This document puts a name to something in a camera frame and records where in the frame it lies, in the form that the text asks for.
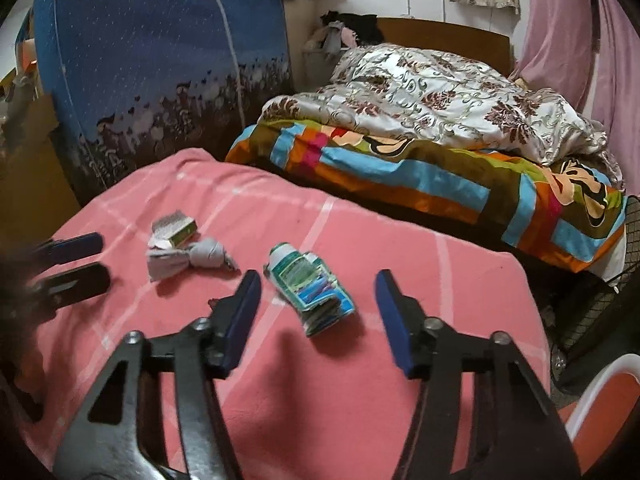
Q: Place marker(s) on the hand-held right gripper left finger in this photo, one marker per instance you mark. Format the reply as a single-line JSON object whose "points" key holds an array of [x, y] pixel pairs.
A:
{"points": [[245, 305]]}

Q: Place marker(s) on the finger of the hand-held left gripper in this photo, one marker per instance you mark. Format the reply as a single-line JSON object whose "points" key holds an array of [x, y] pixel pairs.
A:
{"points": [[77, 247], [82, 282]]}

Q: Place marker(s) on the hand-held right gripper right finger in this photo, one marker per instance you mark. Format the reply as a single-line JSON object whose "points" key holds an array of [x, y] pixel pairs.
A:
{"points": [[392, 310]]}

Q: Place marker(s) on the green patterned packet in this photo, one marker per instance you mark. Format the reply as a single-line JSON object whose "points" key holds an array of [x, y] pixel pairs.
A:
{"points": [[310, 290]]}

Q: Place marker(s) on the white plastic bin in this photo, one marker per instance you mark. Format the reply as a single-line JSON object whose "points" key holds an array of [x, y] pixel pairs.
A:
{"points": [[620, 410]]}

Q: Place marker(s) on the grey crumpled sock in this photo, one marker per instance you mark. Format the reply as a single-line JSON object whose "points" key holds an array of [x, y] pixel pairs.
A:
{"points": [[200, 255]]}

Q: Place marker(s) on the brown wooden cabinet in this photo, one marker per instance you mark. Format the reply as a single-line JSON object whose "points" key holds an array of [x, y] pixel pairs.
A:
{"points": [[30, 185]]}

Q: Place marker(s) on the small torn white green box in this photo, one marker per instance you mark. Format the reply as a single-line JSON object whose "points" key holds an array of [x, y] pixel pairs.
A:
{"points": [[175, 230]]}

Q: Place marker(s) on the pink checked blanket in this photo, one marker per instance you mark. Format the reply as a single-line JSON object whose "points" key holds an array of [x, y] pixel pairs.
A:
{"points": [[325, 410]]}

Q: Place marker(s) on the colourful patchwork blanket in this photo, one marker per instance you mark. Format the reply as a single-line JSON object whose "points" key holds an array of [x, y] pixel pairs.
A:
{"points": [[425, 180]]}

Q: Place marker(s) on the blue printed wardrobe cover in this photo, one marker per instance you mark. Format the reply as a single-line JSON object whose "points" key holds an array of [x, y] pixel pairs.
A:
{"points": [[150, 60]]}

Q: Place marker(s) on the white brown floral quilt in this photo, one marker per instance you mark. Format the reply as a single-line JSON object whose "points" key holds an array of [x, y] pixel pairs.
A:
{"points": [[425, 90]]}

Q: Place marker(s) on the beige bedside cabinet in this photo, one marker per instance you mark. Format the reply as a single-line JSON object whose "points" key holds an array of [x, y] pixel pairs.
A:
{"points": [[315, 67]]}

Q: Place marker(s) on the wooden headboard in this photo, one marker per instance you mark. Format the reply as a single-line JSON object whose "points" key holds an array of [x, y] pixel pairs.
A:
{"points": [[450, 35]]}

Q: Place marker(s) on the pile of clothes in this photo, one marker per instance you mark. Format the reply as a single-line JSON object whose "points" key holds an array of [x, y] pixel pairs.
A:
{"points": [[355, 27]]}

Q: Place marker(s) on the pink curtain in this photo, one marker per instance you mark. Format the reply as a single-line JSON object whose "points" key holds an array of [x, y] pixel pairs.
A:
{"points": [[555, 20], [617, 85]]}

